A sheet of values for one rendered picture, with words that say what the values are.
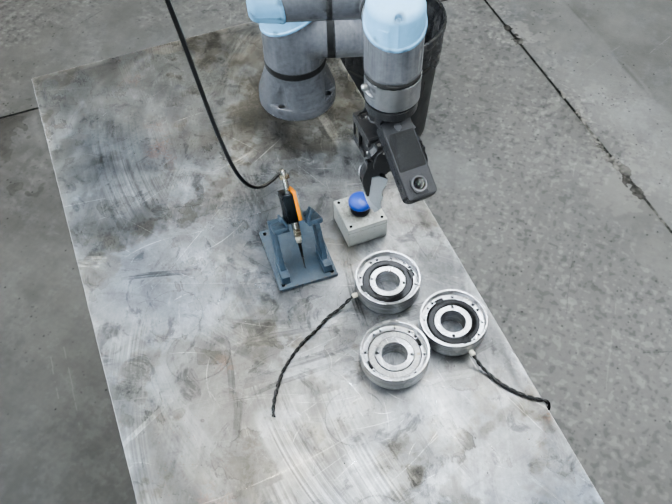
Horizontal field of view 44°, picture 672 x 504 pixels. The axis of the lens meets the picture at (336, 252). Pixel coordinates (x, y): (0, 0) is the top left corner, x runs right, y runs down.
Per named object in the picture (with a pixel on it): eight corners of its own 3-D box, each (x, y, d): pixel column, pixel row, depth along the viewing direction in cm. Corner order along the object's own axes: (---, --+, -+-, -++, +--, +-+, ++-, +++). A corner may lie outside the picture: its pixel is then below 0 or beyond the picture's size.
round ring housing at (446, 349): (405, 319, 132) (407, 305, 128) (461, 293, 134) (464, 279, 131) (440, 371, 126) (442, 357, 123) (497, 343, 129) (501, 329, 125)
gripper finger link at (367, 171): (382, 185, 122) (394, 142, 116) (387, 193, 121) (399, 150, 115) (353, 190, 121) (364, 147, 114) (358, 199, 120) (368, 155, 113)
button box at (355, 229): (387, 235, 142) (388, 217, 138) (348, 247, 140) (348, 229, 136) (368, 201, 146) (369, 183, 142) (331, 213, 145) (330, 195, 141)
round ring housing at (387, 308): (403, 257, 139) (404, 242, 136) (430, 305, 133) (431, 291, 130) (345, 276, 137) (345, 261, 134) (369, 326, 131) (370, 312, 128)
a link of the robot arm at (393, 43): (424, -27, 100) (433, 18, 95) (419, 45, 109) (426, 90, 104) (360, -23, 100) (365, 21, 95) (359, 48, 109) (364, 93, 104)
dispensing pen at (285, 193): (299, 273, 133) (276, 174, 128) (294, 266, 137) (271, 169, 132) (312, 270, 134) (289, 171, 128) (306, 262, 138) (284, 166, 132)
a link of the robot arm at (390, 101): (431, 82, 105) (372, 98, 103) (429, 108, 109) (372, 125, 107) (407, 46, 109) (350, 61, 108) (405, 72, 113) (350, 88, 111)
